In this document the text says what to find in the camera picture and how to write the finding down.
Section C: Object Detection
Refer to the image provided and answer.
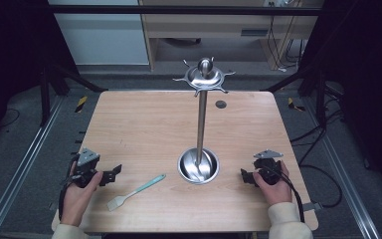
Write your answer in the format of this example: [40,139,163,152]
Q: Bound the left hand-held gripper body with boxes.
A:
[69,147,104,189]

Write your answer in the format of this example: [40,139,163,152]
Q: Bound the person's right hand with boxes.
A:
[252,160,293,207]

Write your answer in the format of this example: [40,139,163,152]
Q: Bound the black horizontal frame bar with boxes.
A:
[45,4,326,16]

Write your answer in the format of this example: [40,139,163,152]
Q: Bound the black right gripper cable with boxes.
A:
[264,165,306,224]

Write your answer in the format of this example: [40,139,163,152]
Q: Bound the black hanging desk cables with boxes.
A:
[267,1,307,72]

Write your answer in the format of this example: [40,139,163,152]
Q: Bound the black metal stand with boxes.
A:
[39,62,109,127]
[261,61,330,129]

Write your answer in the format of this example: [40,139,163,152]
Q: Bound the aluminium floor rail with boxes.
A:
[0,95,66,239]
[301,97,382,239]

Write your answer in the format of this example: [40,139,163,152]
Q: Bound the person's left hand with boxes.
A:
[60,161,104,228]

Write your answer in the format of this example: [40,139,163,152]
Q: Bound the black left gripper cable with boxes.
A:
[57,174,82,222]

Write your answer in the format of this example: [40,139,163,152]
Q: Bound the teal handled silicone brush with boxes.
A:
[106,173,167,213]

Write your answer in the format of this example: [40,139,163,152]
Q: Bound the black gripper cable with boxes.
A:
[57,174,82,222]
[264,165,306,224]

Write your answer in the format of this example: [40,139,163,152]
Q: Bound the dark curtain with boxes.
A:
[0,0,80,150]
[297,0,382,200]

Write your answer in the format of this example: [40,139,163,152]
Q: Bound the yellow black floor tape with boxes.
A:
[75,95,90,115]
[286,97,306,113]

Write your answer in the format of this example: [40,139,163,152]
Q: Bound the grey table bracket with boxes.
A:
[302,201,323,213]

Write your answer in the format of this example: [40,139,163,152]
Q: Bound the stainless steel utensil rack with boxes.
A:
[172,56,237,186]

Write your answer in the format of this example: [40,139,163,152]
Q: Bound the black floor cable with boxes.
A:
[289,109,344,209]

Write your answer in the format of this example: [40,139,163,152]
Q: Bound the white cabinet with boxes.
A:
[47,0,150,66]

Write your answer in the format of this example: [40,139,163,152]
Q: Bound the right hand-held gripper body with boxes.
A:
[253,148,285,186]

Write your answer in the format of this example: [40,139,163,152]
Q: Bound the light wooden desk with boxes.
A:
[138,0,324,72]

